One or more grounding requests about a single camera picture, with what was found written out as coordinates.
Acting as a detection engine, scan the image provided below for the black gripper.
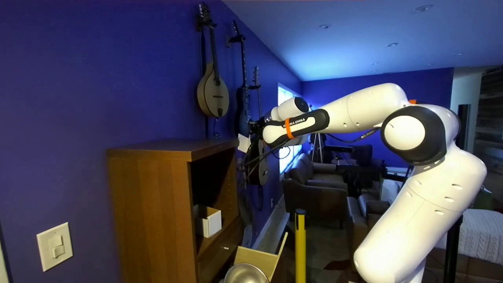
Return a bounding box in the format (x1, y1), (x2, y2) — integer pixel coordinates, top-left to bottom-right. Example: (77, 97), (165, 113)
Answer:
(245, 114), (276, 171)

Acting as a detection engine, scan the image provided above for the wooden shelf cabinet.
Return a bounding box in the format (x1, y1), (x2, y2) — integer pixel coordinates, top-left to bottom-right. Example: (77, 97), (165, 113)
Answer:
(107, 138), (245, 283)

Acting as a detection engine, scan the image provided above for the hanging guitar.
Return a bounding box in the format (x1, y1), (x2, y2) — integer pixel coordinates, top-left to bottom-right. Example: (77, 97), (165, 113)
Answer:
(247, 64), (272, 188)

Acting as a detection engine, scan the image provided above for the bright window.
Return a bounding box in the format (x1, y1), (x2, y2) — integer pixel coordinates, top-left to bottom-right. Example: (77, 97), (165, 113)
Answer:
(275, 83), (305, 174)

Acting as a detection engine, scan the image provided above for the dark sofa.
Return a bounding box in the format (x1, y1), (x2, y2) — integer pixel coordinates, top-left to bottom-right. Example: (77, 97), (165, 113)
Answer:
(281, 154), (349, 224)

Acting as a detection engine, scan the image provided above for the hanging mandolin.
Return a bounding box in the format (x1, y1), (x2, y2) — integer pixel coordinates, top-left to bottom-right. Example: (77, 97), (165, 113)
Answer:
(195, 3), (231, 119)

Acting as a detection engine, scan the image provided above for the small white box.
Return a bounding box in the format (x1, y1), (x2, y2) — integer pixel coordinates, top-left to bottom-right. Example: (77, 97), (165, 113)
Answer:
(201, 206), (223, 239)

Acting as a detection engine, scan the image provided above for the yellow pole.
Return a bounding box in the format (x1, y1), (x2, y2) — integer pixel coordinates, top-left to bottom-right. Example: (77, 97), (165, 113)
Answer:
(292, 207), (308, 283)

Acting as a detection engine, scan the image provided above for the wooden drawer with knob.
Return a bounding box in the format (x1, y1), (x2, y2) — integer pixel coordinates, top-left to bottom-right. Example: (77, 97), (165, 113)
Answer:
(218, 229), (291, 283)
(195, 218), (243, 283)

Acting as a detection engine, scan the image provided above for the metal bowl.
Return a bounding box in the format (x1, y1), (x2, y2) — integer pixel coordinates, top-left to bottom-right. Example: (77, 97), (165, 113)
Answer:
(221, 262), (272, 283)

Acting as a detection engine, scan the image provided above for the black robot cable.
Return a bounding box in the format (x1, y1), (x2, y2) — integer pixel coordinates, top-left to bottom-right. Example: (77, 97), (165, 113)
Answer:
(240, 136), (295, 177)

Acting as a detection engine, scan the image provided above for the dark hanging string instrument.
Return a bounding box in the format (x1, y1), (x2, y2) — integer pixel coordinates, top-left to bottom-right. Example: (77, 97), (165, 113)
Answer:
(226, 20), (251, 138)

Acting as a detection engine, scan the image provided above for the white wall light switch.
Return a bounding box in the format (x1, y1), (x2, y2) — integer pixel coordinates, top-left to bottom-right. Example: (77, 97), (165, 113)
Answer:
(34, 220), (75, 273)

